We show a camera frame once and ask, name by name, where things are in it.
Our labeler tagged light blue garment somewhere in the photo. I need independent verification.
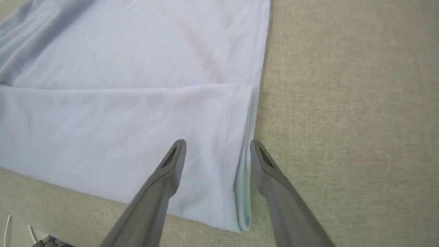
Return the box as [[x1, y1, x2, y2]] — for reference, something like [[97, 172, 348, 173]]
[[0, 0, 271, 234]]

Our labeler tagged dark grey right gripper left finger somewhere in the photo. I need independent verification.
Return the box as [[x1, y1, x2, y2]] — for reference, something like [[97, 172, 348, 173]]
[[99, 139, 188, 247]]

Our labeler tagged thin white cable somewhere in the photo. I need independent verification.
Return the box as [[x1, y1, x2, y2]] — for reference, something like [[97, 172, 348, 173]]
[[3, 215, 13, 247], [27, 225, 39, 244]]

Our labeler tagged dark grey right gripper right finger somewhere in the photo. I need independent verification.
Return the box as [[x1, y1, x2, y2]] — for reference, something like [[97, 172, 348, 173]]
[[250, 139, 335, 247]]

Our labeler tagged grey-green fabric sofa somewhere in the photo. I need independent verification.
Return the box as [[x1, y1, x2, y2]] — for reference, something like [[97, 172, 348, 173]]
[[0, 0, 439, 247]]

